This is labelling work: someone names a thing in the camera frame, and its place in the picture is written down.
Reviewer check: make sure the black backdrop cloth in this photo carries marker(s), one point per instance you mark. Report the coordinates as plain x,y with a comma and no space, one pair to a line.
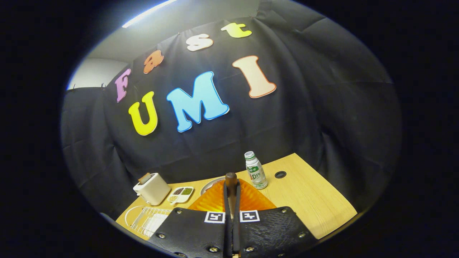
287,118

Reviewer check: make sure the white divided bean tray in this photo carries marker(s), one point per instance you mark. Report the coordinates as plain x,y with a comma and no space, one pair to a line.
181,194

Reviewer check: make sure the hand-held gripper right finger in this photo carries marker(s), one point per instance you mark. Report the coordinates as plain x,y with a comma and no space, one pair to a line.
237,236

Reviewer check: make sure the brown toast slice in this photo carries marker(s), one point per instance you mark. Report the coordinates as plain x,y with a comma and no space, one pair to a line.
144,178

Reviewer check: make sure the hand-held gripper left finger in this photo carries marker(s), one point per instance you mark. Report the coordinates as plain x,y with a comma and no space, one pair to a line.
227,236

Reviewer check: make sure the white drink bottle green label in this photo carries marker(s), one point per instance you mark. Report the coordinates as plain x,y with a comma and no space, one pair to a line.
256,173

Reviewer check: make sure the beige round dish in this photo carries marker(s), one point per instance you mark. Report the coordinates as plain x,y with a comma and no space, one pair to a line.
208,185

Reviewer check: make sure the white toaster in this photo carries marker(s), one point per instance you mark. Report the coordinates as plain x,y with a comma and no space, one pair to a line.
154,191

